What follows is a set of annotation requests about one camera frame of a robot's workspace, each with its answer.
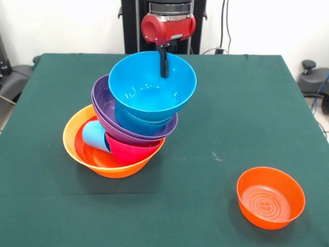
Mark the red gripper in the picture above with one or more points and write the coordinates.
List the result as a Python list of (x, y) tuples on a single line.
[(169, 29)]

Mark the large blue bowl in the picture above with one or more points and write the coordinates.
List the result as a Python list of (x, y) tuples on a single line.
[(144, 85)]

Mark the cyan ribbed bowl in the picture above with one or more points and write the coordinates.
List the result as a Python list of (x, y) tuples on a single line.
[(159, 119)]

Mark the purple bowl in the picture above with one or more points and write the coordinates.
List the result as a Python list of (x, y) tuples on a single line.
[(133, 141), (102, 97)]

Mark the magenta bowl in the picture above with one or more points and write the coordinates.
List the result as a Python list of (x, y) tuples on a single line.
[(128, 151)]

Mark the blue cup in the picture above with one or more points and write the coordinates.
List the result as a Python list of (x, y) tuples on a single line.
[(93, 136)]

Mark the large orange bowl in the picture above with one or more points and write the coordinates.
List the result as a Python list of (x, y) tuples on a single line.
[(69, 133)]

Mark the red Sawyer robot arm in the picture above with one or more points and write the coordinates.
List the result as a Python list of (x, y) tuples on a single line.
[(171, 7)]

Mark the dark green tablecloth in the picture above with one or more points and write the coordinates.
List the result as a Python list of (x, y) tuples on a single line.
[(231, 128)]

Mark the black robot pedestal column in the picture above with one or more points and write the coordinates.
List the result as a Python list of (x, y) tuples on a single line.
[(131, 25)]

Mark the dark grey pedestal foot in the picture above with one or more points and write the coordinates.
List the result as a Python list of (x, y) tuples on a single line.
[(313, 79), (18, 74)]

